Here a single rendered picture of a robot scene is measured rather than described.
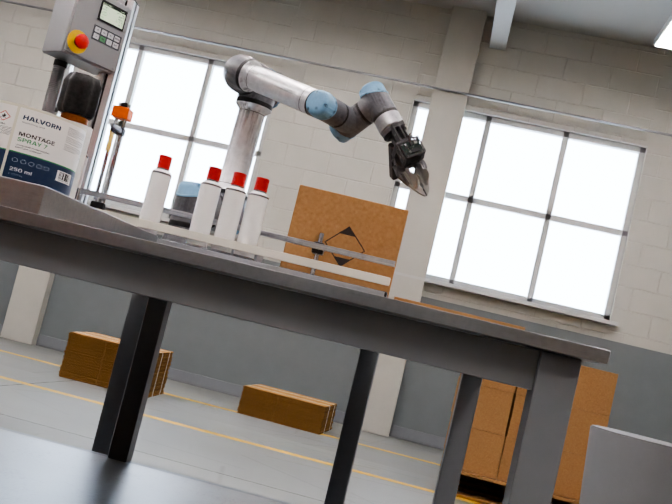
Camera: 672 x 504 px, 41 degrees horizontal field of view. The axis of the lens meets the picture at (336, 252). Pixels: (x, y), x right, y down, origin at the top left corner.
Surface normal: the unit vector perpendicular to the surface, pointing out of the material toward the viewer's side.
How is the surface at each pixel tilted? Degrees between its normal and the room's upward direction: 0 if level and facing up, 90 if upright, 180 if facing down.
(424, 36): 90
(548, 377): 90
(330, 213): 90
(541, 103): 90
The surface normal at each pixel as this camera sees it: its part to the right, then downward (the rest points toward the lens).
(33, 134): 0.38, 0.01
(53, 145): 0.76, 0.13
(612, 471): -0.72, -0.17
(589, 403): -0.07, -0.11
